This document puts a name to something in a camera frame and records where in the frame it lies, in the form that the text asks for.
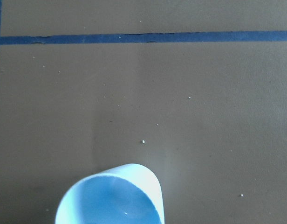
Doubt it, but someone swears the light blue cup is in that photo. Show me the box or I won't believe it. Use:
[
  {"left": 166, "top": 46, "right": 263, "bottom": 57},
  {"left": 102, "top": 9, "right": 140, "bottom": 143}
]
[{"left": 55, "top": 163, "right": 165, "bottom": 224}]

